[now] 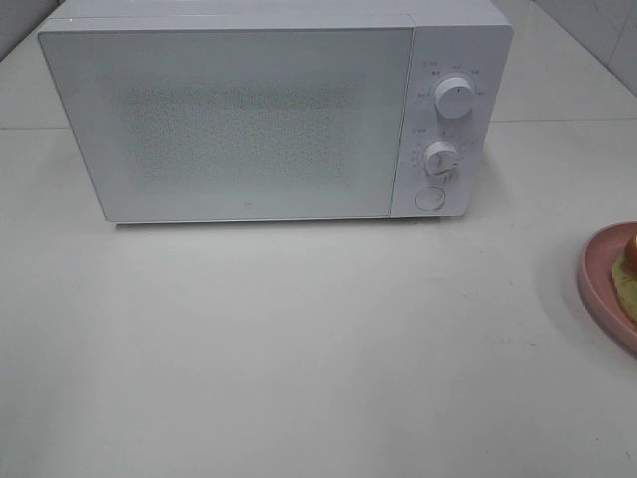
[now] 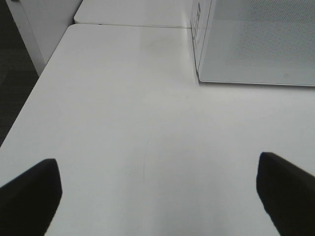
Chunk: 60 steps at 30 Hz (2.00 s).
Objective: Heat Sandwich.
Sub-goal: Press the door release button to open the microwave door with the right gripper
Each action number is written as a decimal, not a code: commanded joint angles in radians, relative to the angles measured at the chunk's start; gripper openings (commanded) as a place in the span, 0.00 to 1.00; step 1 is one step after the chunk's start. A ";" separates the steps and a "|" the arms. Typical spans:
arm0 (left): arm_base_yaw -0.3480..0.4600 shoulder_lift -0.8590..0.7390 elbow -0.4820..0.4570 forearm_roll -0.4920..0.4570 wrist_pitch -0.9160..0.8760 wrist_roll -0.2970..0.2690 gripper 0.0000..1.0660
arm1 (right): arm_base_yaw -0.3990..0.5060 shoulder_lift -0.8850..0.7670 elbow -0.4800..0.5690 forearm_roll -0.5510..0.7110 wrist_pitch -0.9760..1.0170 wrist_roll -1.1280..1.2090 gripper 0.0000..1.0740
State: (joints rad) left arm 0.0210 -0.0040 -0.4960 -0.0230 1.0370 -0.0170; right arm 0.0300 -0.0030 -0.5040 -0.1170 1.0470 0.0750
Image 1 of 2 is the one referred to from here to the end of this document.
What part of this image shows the white microwave oven body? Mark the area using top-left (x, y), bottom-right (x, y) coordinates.
top-left (38, 1), bottom-right (514, 222)

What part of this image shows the white microwave door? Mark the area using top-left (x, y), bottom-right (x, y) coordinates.
top-left (40, 29), bottom-right (412, 223)

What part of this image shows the upper white power knob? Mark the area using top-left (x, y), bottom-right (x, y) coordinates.
top-left (433, 74), bottom-right (476, 120)

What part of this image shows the lower white timer knob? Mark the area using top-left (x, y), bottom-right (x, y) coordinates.
top-left (423, 140), bottom-right (461, 176)

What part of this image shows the pink plate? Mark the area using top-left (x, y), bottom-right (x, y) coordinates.
top-left (577, 221), bottom-right (636, 357)

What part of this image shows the sandwich with white bread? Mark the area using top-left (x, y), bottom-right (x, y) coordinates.
top-left (611, 236), bottom-right (637, 324)

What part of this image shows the round white door release button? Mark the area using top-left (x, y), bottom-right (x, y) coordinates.
top-left (414, 186), bottom-right (446, 211)

